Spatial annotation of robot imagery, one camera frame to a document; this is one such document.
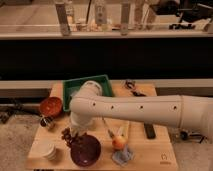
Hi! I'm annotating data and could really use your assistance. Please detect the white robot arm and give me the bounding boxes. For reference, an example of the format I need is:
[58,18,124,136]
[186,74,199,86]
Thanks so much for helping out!
[70,81,213,142]

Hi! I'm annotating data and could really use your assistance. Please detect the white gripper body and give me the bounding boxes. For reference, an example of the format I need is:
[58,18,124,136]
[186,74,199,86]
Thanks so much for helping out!
[70,118,94,137]

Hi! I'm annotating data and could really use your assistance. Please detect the metal keys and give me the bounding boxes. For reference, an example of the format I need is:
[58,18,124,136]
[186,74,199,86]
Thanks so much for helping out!
[125,79,135,89]

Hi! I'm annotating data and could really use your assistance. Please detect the dark red grape bunch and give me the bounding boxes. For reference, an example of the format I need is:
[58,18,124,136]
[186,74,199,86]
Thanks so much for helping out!
[61,127,84,147]

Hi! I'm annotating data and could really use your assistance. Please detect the white stacked bowls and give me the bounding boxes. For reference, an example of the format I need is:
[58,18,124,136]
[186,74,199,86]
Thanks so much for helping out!
[35,140,56,161]

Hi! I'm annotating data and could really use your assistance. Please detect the orange apple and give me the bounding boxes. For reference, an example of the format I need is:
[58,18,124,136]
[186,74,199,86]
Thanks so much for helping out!
[112,135,127,150]

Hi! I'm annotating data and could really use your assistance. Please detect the red-brown bowl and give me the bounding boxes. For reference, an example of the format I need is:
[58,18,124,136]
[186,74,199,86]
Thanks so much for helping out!
[39,97,62,117]

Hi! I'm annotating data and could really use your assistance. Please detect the purple bowl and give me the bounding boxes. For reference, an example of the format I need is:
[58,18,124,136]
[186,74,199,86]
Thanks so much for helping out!
[70,134,101,167]

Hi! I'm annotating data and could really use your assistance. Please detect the yellow black cart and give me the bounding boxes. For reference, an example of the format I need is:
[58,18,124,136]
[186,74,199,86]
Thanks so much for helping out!
[179,131,205,143]

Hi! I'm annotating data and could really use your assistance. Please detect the blue crumpled cloth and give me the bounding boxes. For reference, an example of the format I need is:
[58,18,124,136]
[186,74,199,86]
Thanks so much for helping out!
[112,146,133,166]

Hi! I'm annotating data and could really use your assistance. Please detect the black remote control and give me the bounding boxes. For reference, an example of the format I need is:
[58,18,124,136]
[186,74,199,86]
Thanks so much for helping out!
[144,124,156,139]

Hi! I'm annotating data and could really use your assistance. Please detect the green plastic tray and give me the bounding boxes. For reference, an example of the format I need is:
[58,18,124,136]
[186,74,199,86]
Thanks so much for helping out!
[63,74,114,112]

